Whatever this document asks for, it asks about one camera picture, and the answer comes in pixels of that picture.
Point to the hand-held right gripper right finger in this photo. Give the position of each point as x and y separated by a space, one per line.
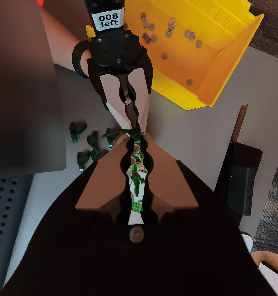
169 185

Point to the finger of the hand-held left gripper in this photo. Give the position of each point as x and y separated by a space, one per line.
110 90
142 92

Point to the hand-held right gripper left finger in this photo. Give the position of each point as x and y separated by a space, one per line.
102 185

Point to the green lego bamboo model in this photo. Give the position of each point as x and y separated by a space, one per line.
136 180

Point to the dark green lego leaf piece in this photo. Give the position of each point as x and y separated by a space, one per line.
129 133

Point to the group of green lego leaves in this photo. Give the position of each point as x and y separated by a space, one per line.
77 129

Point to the yellow plastic bin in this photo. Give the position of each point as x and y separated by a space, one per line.
199 69

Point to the person's left forearm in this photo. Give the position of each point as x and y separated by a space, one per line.
60 39

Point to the lego instruction booklet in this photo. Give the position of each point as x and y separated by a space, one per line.
135 218

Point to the grey round studs in bin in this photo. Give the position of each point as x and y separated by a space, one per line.
164 55

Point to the black power box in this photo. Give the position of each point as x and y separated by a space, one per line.
240 189

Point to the white document stand base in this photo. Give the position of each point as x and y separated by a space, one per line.
247 242

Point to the black perforated chair armrest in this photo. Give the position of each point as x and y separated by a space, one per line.
5 219

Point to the printed task instruction sheet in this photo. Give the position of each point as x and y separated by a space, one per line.
275 279

